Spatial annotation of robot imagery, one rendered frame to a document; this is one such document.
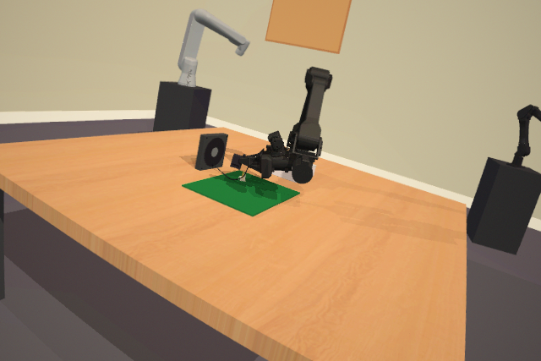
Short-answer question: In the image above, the green circuit board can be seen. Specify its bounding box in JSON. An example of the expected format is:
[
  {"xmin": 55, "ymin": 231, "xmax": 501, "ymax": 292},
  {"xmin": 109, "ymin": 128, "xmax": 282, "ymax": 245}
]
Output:
[{"xmin": 182, "ymin": 170, "xmax": 300, "ymax": 217}]

